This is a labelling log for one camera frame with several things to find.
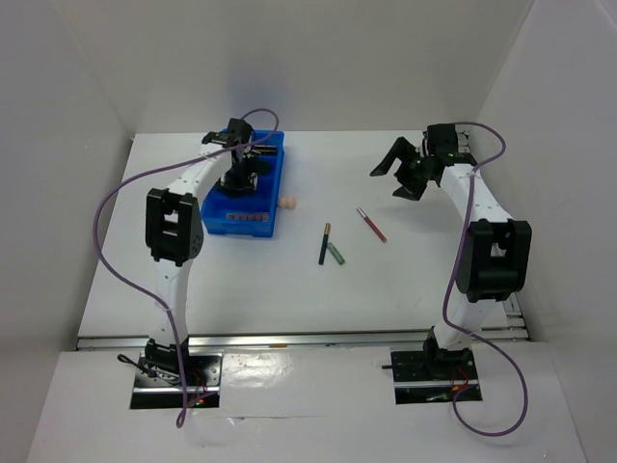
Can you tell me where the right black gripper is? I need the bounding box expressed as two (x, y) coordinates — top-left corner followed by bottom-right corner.
(372, 136), (434, 202)

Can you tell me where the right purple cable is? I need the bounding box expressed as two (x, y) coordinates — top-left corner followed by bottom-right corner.
(441, 120), (530, 438)

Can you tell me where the beige makeup sponge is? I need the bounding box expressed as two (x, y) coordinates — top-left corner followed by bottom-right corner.
(277, 196), (297, 210)

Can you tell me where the red lip gloss tube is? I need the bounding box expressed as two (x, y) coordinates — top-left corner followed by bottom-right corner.
(356, 207), (388, 243)

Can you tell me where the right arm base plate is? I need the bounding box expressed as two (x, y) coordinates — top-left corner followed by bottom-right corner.
(382, 350), (483, 405)

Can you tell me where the black square compact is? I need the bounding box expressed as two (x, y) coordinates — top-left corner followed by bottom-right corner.
(217, 176), (256, 198)

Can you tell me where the blue plastic organizer bin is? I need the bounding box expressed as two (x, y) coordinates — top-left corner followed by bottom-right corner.
(201, 131), (284, 238)

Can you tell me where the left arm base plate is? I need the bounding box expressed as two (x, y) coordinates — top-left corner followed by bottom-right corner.
(130, 353), (223, 410)

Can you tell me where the purple cable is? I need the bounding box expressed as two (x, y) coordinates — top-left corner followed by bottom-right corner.
(441, 120), (530, 438)
(92, 108), (282, 429)

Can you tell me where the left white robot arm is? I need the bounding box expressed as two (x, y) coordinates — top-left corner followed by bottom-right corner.
(146, 119), (257, 385)

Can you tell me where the eyeshadow palette clear case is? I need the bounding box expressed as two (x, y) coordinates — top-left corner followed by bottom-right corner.
(226, 212), (270, 222)

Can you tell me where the front aluminium rail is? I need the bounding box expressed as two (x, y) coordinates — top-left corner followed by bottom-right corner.
(74, 327), (529, 352)

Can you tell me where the green transparent lip balm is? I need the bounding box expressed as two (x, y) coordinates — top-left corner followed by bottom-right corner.
(327, 242), (346, 265)

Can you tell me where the black gold lipstick tube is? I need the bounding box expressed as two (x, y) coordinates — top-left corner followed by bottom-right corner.
(250, 144), (279, 156)

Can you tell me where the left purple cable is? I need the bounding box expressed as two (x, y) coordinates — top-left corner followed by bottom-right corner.
(92, 108), (282, 429)

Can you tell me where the dark green gold mascara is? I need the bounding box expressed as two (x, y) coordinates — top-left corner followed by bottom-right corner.
(318, 223), (332, 265)

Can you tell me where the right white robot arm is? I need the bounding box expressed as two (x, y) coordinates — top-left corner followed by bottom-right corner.
(371, 123), (532, 380)

